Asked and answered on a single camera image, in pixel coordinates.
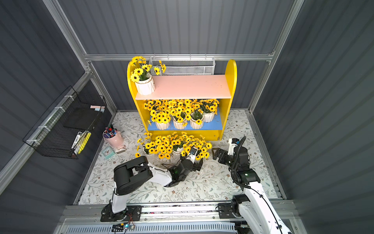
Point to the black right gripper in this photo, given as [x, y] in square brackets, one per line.
[222, 155]

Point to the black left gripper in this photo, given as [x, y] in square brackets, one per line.
[196, 162]

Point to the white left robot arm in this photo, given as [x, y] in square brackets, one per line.
[129, 176]

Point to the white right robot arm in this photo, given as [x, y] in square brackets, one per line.
[253, 205]

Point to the yellow wooden shelf unit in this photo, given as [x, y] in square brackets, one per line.
[221, 87]

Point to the pink metal marker bucket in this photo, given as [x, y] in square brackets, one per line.
[113, 136]

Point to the mint green alarm clock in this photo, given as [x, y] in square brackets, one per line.
[108, 152]

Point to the pink and blue sticky notes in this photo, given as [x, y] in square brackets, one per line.
[98, 108]

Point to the yellow book in basket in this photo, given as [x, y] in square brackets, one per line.
[84, 138]

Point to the white marker in basket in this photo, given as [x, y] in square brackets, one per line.
[78, 136]

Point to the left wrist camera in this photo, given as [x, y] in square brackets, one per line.
[192, 154]

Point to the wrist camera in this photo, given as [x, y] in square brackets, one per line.
[233, 142]
[192, 154]

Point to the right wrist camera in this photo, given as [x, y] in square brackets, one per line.
[233, 142]

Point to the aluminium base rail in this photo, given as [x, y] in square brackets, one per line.
[151, 212]

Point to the white wire wall basket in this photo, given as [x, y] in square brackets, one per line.
[188, 67]

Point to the black wire wall basket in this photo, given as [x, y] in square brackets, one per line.
[54, 136]

